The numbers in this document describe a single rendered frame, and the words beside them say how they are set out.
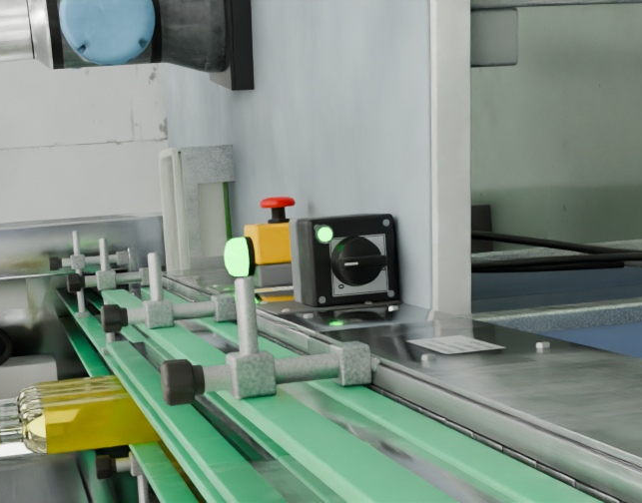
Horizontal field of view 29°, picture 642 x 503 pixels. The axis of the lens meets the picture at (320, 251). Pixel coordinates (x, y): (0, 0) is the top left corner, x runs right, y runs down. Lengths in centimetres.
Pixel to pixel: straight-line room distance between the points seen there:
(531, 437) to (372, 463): 7
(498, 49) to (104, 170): 441
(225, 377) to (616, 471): 34
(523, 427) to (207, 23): 120
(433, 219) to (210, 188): 87
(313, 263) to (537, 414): 56
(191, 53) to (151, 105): 374
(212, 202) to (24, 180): 357
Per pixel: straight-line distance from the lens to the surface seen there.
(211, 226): 188
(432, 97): 104
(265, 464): 95
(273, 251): 139
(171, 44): 173
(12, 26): 159
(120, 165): 544
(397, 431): 65
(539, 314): 102
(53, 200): 542
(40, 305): 338
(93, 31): 156
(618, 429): 54
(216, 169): 188
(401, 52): 110
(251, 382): 77
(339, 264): 109
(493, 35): 110
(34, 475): 189
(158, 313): 122
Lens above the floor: 110
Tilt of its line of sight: 14 degrees down
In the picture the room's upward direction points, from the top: 95 degrees counter-clockwise
